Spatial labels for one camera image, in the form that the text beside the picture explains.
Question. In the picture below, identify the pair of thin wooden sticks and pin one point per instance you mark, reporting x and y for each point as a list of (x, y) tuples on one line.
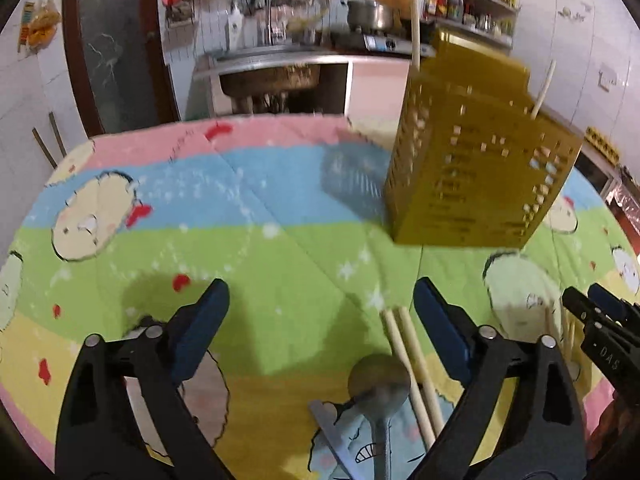
[(47, 145)]

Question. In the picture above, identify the kitchen counter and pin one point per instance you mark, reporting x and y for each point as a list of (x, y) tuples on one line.
[(570, 122)]

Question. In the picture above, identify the yellow egg carton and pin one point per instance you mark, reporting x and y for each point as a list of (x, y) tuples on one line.
[(602, 144)]

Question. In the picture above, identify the gas stove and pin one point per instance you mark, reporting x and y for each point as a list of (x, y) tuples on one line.
[(380, 41)]

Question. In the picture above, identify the corner wall shelf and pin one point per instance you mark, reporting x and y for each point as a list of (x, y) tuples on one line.
[(475, 15)]

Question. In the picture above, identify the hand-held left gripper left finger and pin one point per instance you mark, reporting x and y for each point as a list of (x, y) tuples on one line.
[(200, 330)]

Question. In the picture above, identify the steel cooking pot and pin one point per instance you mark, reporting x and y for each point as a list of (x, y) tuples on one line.
[(370, 14)]

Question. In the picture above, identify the steel kitchen sink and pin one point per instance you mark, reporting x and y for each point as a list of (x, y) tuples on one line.
[(270, 57)]

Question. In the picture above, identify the white wall socket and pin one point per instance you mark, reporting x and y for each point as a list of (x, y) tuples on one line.
[(607, 78)]

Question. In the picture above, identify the yellow perforated utensil holder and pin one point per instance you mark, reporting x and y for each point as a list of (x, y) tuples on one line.
[(475, 185)]

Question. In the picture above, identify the metal ladle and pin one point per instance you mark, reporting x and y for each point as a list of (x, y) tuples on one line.
[(377, 385)]

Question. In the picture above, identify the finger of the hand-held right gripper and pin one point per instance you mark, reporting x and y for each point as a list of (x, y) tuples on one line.
[(580, 302), (612, 305)]

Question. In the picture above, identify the colourful cartoon printed blanket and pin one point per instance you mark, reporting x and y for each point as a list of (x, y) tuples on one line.
[(300, 260)]

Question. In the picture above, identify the plastic covered stand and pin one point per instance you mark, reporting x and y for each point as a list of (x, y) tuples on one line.
[(625, 200)]

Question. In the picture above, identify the small wall hook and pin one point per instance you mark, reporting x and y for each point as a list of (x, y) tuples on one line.
[(572, 14)]

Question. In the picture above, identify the yellow plastic bag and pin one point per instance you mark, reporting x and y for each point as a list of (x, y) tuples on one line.
[(40, 20)]

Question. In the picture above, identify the white soap bottle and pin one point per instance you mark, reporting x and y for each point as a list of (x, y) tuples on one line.
[(236, 25)]

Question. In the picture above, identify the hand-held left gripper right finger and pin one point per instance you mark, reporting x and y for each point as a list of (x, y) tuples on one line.
[(440, 325)]

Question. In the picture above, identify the brown framed glass door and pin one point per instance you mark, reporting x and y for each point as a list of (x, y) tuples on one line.
[(115, 60)]

